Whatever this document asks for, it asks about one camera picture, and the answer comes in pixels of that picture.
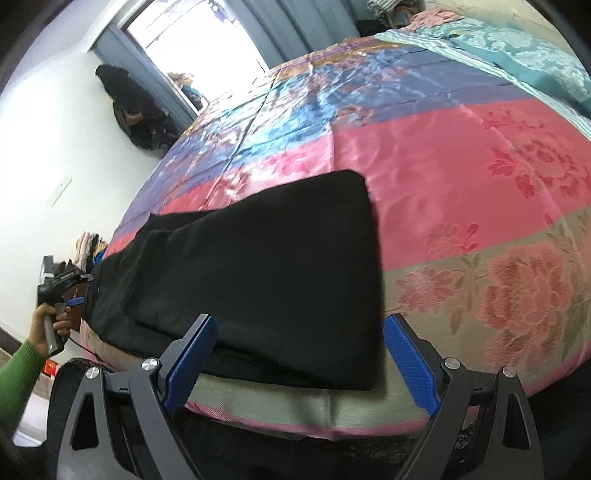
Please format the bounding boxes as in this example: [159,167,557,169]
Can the person's dark clothing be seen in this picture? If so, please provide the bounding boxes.
[46,357,467,480]

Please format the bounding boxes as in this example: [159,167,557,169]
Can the white wall plate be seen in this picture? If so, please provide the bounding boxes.
[46,174,74,206]

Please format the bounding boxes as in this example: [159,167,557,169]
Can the pile of clothes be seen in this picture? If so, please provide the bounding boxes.
[76,231,112,273]

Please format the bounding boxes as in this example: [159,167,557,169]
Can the large teal patterned pillow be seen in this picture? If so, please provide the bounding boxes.
[450,21,591,102]

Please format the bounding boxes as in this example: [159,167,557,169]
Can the hanging dark coats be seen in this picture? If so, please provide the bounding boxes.
[95,65,178,151]

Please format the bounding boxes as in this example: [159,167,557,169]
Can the cream padded headboard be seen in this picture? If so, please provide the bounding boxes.
[438,0,561,35]

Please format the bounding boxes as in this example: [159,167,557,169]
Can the person's left hand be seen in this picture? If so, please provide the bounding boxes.
[28,305,71,357]

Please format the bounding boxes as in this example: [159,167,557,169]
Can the floral satin bedspread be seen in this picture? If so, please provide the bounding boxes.
[81,34,591,439]

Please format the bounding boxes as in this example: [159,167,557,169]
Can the pink cloth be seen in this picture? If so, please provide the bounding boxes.
[406,7,465,31]

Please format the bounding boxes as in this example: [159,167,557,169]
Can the narrow blue curtain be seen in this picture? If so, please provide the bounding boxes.
[92,23,204,125]

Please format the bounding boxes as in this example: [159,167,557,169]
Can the plush toys by window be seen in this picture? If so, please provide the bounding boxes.
[167,71,204,109]

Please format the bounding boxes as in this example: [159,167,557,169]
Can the person's green sleeved forearm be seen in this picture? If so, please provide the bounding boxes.
[0,339,52,437]

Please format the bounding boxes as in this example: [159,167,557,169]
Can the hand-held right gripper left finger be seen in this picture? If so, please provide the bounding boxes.
[46,314,219,480]

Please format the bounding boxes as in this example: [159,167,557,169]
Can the striped bed sheet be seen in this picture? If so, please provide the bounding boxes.
[374,28,591,112]

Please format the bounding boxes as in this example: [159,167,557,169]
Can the black cable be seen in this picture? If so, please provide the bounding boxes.
[69,337,102,365]

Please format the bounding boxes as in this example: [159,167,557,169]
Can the black pants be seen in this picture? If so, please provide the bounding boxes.
[82,170,386,392]

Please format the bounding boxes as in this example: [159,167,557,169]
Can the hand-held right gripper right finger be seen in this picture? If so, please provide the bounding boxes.
[383,314,546,480]

